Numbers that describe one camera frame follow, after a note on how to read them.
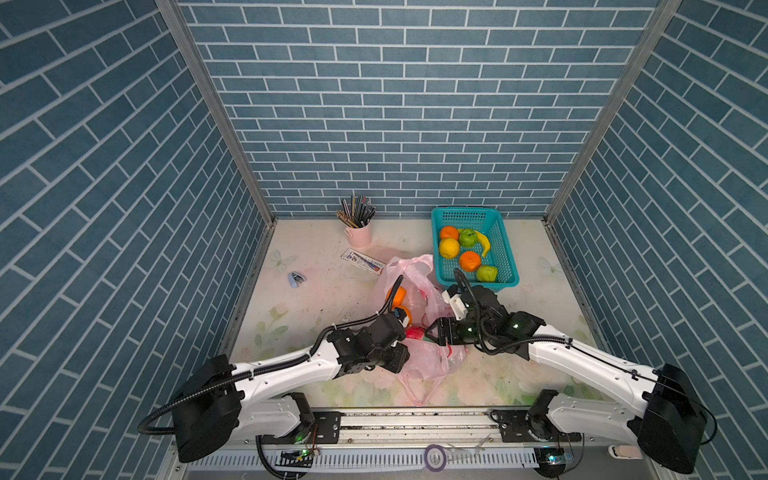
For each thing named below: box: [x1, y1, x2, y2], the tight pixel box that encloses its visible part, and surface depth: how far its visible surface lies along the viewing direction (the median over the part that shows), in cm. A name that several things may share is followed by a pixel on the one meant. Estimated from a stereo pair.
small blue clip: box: [288, 271, 306, 289], surface depth 103 cm
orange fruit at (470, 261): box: [459, 250, 481, 272], surface depth 104 cm
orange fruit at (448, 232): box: [440, 226, 459, 241], surface depth 113 cm
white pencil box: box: [341, 248, 386, 276], surface depth 108 cm
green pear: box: [476, 265, 498, 283], surface depth 101 cm
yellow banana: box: [474, 230, 490, 257], surface depth 113 cm
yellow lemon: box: [439, 237, 460, 259], surface depth 107 cm
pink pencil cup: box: [344, 222, 372, 249], surface depth 107 cm
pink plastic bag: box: [376, 255, 469, 406], surface depth 80 cm
